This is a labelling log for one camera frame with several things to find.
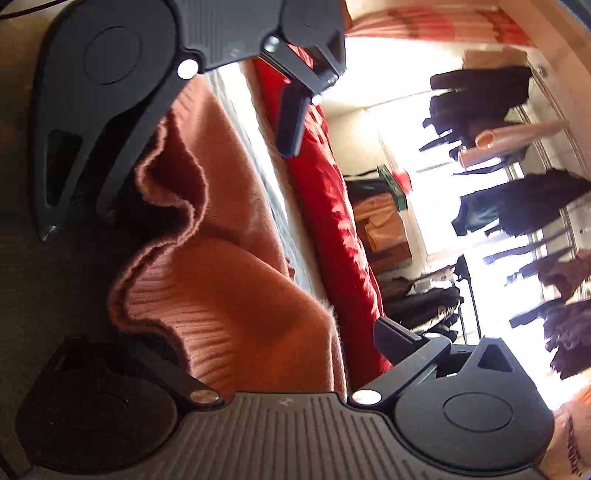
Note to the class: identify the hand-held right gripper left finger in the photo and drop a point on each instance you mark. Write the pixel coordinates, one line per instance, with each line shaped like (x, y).
(161, 374)

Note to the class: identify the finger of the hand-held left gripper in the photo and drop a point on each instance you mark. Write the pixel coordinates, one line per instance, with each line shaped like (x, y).
(134, 138)
(291, 120)

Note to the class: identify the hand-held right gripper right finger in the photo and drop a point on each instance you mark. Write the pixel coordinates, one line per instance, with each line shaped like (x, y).
(392, 341)

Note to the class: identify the pink knit sweater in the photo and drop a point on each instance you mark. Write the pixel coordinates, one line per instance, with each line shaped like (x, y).
(240, 286)

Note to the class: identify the metal clothes rack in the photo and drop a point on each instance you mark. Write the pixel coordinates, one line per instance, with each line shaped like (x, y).
(463, 270)

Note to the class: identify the blue checked bed sheet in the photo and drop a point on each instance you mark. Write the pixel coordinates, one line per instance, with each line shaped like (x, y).
(261, 152)

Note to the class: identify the dark jacket with patch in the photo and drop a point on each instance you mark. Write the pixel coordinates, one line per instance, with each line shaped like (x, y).
(425, 304)

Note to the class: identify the wooden cabinet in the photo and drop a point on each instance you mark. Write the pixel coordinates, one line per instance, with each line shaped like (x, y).
(392, 258)

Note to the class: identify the black hanging bag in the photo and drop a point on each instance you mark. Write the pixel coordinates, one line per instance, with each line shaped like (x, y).
(364, 187)

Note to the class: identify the red duvet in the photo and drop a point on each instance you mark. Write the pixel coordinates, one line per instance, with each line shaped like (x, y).
(332, 221)

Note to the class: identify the green folding table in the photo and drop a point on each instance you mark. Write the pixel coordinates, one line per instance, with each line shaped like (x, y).
(392, 184)

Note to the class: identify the red plastic basin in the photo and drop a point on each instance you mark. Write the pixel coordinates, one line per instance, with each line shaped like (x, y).
(404, 180)

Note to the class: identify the pink striped curtain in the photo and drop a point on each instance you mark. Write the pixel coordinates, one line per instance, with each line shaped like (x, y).
(438, 23)
(575, 434)

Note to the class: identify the row of dark hanging laundry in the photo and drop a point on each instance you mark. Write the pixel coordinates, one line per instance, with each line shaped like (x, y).
(521, 203)

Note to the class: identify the beige hanging top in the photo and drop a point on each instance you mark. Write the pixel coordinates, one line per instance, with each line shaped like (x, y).
(508, 143)

